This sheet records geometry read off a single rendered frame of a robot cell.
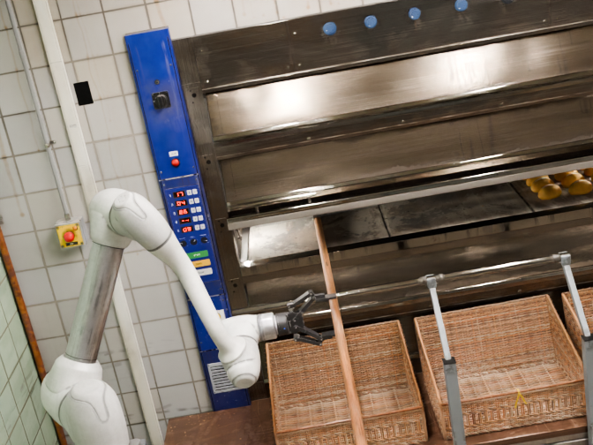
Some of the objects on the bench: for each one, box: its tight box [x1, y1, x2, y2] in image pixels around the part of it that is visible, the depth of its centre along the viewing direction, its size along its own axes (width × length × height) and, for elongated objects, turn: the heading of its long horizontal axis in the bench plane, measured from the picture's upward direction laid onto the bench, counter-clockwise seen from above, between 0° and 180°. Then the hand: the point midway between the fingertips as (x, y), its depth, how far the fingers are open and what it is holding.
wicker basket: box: [413, 294, 587, 440], centre depth 345 cm, size 49×56×28 cm
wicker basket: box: [265, 320, 429, 445], centre depth 346 cm, size 49×56×28 cm
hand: (335, 314), depth 301 cm, fingers open, 13 cm apart
